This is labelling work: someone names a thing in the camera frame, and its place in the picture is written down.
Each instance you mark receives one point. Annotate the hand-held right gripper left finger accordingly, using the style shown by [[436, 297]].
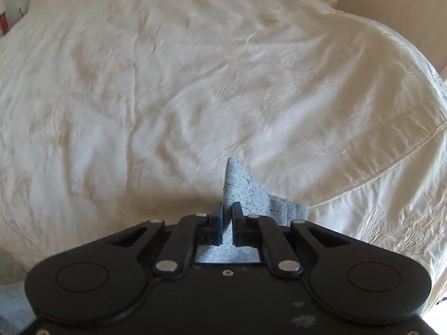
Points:
[[219, 224]]

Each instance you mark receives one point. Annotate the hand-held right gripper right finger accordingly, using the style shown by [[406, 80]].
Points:
[[237, 224]]

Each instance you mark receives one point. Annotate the grey pants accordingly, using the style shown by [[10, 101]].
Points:
[[244, 188]]

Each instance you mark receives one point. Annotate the cream embroidered bedspread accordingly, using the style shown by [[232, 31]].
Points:
[[174, 94]]

